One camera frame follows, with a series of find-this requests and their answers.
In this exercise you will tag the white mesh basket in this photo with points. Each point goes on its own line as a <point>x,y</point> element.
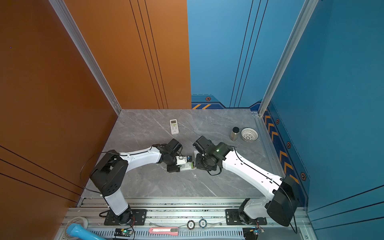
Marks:
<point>249,135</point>

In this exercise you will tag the green circuit board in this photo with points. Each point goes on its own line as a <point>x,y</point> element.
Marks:
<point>123,233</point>

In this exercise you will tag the blue round badge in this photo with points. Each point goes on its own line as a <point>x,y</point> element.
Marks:
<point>203,223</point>

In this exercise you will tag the glass jar black lid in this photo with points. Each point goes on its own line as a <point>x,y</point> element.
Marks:
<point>234,133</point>

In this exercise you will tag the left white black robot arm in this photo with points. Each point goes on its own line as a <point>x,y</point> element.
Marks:
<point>110,171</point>

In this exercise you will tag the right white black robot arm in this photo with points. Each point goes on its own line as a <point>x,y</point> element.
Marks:
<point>282,195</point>

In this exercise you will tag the black round badge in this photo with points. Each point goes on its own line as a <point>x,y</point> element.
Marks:
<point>191,225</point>

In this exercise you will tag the white remote control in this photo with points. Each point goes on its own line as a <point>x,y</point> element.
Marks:
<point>174,127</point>
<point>186,163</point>

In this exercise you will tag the small circuit board right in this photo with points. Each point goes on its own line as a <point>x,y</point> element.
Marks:
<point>258,231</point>

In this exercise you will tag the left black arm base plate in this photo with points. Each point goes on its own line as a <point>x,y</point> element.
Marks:
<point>138,216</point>

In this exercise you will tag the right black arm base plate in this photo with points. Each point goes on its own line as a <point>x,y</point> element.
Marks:
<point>233,218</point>

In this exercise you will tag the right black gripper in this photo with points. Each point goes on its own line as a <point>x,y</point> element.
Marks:
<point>197,163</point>

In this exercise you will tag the blue cylinder handle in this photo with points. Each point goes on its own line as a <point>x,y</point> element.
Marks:
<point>77,231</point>

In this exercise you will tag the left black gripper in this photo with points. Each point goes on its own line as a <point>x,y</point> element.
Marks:
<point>174,169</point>

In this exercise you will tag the white tape roll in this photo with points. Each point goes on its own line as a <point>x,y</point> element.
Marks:
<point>82,221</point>

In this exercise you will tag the pink utility knife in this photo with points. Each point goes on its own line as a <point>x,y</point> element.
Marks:
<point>171,231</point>

